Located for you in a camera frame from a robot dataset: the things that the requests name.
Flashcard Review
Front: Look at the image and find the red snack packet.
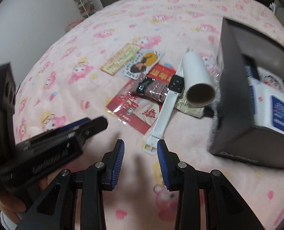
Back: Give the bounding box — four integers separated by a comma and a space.
107, 63, 176, 135

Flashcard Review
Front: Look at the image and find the yellow text card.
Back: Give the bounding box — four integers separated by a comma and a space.
100, 43, 141, 76

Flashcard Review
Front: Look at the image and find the brown coffee sachet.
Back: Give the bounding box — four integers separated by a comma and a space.
129, 74, 168, 103

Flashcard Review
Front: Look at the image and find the beige sachet packet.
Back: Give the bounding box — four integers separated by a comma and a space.
175, 94, 204, 118

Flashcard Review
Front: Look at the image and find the cartoon character acrylic stand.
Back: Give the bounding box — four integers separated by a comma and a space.
122, 49, 163, 80

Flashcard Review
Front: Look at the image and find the white paper roll tube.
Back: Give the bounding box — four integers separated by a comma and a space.
181, 52, 215, 107

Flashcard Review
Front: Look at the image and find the white smart watch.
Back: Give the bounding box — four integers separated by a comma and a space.
143, 74, 185, 154

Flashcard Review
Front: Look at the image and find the person left hand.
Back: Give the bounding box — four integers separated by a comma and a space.
0, 172, 54, 225

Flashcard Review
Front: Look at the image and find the grey cardboard storage box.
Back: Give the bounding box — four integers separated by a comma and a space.
208, 19, 284, 169

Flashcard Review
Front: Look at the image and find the pink cartoon print blanket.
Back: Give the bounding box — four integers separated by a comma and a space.
13, 0, 284, 229

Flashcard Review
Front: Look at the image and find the white wet wipes pack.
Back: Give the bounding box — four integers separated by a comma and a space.
248, 77, 284, 135

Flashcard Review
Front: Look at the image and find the white shelf rack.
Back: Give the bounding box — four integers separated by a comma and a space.
72, 0, 96, 19

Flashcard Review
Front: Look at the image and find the clear bubble wrap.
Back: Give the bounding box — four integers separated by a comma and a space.
200, 53, 224, 148

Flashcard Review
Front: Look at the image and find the cartoon boy picture card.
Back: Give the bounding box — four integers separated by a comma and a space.
257, 67, 284, 94

